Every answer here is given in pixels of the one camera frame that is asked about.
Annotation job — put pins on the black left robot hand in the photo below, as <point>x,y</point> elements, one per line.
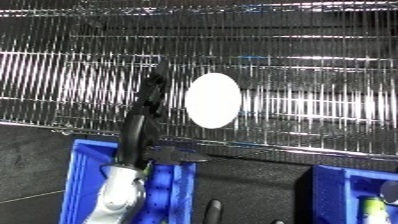
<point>139,133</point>

